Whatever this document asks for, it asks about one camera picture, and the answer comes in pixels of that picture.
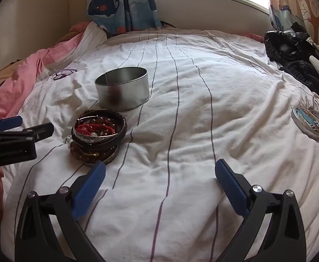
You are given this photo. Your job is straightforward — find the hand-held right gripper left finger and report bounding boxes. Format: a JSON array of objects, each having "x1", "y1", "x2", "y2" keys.
[{"x1": 14, "y1": 160, "x2": 107, "y2": 262}]

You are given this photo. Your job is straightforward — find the purple glasses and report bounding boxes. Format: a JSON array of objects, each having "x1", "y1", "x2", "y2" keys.
[{"x1": 52, "y1": 69, "x2": 78, "y2": 81}]

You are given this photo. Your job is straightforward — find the blue patterned pillow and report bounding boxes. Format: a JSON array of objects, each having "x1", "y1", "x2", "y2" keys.
[{"x1": 87, "y1": 0, "x2": 163, "y2": 34}]

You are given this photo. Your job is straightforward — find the round metal tin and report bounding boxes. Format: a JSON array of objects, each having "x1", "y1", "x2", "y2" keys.
[{"x1": 95, "y1": 67, "x2": 149, "y2": 112}]

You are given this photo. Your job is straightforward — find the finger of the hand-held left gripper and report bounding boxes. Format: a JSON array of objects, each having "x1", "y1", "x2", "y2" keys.
[
  {"x1": 0, "y1": 115, "x2": 23, "y2": 135},
  {"x1": 0, "y1": 122, "x2": 54, "y2": 144}
]

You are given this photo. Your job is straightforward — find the white striped duvet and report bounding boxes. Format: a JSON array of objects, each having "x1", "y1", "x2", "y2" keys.
[{"x1": 1, "y1": 22, "x2": 319, "y2": 262}]

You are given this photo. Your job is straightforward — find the tan sheet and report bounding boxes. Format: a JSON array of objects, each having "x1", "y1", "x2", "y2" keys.
[{"x1": 0, "y1": 60, "x2": 24, "y2": 99}]

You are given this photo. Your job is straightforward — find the pile of bracelets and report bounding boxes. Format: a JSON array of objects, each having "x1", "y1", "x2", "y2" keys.
[{"x1": 69, "y1": 109, "x2": 128, "y2": 167}]

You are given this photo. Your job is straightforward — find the dark clothes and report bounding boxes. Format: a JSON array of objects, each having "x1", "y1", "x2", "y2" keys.
[{"x1": 264, "y1": 22, "x2": 319, "y2": 99}]

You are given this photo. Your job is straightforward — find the pink blanket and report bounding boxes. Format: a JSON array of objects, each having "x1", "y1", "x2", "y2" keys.
[{"x1": 0, "y1": 22, "x2": 92, "y2": 121}]

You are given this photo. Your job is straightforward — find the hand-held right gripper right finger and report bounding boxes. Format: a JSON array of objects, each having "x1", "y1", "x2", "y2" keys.
[{"x1": 215, "y1": 158, "x2": 307, "y2": 262}]

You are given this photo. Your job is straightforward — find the pink whale print curtain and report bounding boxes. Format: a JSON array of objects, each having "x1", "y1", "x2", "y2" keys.
[{"x1": 266, "y1": 0, "x2": 309, "y2": 32}]

